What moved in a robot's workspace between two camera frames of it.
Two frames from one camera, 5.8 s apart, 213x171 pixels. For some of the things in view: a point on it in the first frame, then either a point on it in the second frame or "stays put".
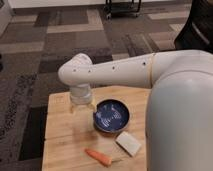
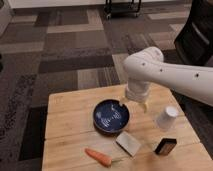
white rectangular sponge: [128, 143] stays put
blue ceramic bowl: [111, 116] stays put
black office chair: [197, 32] stays put
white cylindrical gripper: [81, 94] to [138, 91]
